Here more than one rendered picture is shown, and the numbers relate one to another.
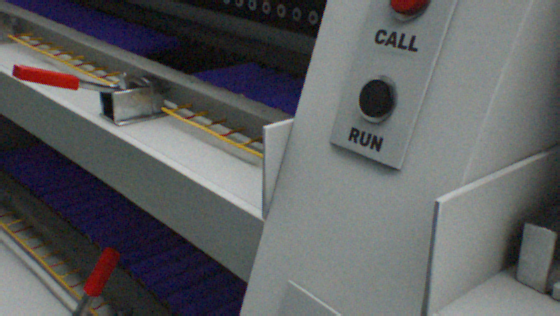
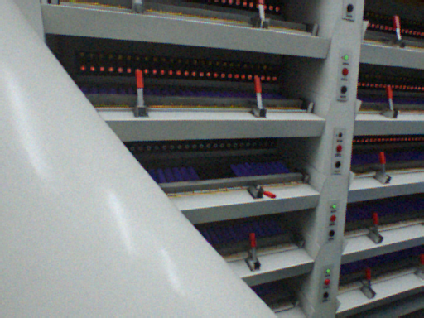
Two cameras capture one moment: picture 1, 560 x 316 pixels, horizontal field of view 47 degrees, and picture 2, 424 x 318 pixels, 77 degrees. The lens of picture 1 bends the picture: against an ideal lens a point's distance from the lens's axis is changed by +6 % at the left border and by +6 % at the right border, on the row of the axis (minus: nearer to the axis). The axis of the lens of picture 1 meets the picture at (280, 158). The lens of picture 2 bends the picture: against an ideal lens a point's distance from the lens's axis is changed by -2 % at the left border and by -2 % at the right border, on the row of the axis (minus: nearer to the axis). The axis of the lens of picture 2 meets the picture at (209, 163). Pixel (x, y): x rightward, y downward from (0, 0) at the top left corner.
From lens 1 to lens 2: 79 cm
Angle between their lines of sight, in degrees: 63
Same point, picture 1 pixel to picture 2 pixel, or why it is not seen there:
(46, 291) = not seen: hidden behind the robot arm
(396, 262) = (344, 185)
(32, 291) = not seen: hidden behind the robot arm
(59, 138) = (232, 214)
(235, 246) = (310, 203)
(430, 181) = (345, 172)
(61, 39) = (184, 187)
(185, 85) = (260, 179)
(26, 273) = not seen: hidden behind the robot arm
